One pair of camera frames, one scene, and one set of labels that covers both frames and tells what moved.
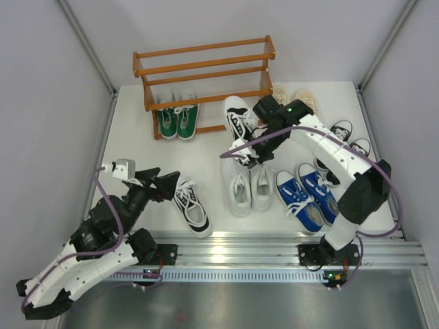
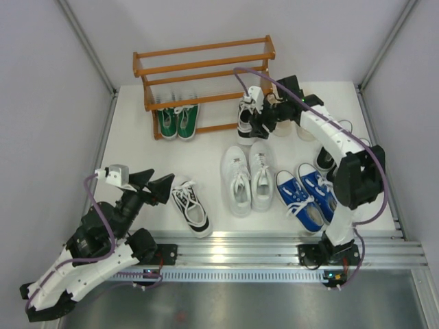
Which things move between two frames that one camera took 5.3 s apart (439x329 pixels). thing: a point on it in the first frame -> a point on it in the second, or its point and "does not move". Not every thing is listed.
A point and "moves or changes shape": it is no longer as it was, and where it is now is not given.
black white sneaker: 241,123 moves or changes shape
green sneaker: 187,121 does not move
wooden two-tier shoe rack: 186,88 does not move
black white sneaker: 188,203 does not move
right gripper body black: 263,151 -> 268,117
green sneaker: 168,123 does not move
